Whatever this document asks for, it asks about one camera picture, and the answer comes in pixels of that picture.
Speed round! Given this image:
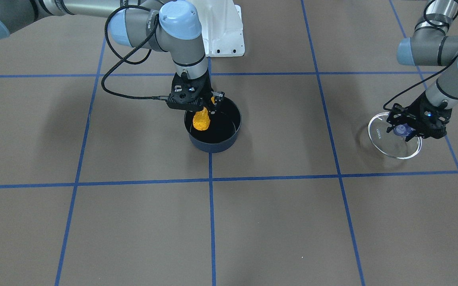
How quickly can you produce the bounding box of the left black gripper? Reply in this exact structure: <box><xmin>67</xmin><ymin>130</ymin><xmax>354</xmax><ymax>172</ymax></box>
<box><xmin>386</xmin><ymin>93</ymin><xmax>452</xmax><ymax>142</ymax></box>

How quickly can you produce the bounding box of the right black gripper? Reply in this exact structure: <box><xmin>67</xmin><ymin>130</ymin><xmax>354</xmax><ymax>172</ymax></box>
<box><xmin>167</xmin><ymin>72</ymin><xmax>225</xmax><ymax>116</ymax></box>

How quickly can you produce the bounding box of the yellow plastic corn cob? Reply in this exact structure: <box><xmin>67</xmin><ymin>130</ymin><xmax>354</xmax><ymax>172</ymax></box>
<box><xmin>192</xmin><ymin>107</ymin><xmax>211</xmax><ymax>131</ymax></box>

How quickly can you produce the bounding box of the glass pot lid blue knob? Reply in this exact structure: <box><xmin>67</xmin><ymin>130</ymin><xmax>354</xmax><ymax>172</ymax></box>
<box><xmin>367</xmin><ymin>112</ymin><xmax>422</xmax><ymax>160</ymax></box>

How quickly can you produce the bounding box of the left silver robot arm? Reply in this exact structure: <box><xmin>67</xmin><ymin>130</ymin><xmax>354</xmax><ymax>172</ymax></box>
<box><xmin>386</xmin><ymin>0</ymin><xmax>458</xmax><ymax>141</ymax></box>

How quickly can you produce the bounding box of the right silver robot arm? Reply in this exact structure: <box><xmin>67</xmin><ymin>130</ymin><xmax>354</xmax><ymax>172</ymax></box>
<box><xmin>0</xmin><ymin>0</ymin><xmax>224</xmax><ymax>114</ymax></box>

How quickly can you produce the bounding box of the blue saucepan with handle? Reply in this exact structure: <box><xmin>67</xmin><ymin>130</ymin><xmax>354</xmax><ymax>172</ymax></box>
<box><xmin>183</xmin><ymin>97</ymin><xmax>242</xmax><ymax>153</ymax></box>

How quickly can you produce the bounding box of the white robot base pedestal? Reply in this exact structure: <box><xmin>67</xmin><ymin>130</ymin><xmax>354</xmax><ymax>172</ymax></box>
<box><xmin>192</xmin><ymin>0</ymin><xmax>245</xmax><ymax>58</ymax></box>

